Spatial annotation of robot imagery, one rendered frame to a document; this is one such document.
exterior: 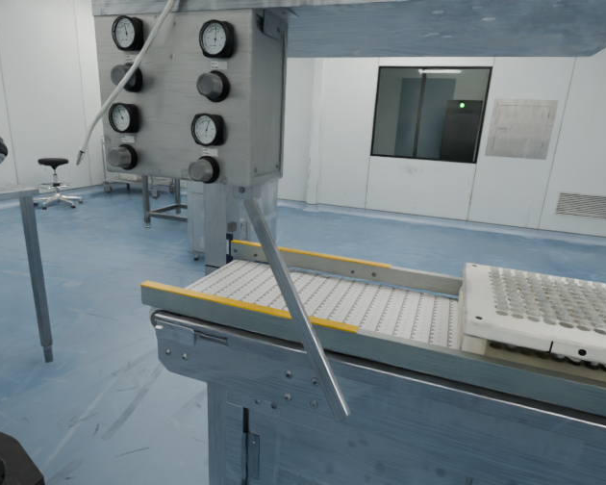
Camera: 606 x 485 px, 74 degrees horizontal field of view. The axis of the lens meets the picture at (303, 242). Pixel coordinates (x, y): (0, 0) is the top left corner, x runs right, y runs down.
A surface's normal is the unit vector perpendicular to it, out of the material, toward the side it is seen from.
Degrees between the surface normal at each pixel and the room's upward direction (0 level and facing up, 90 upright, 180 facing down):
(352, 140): 90
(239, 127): 90
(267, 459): 90
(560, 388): 90
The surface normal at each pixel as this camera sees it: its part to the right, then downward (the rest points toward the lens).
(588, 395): -0.35, 0.25
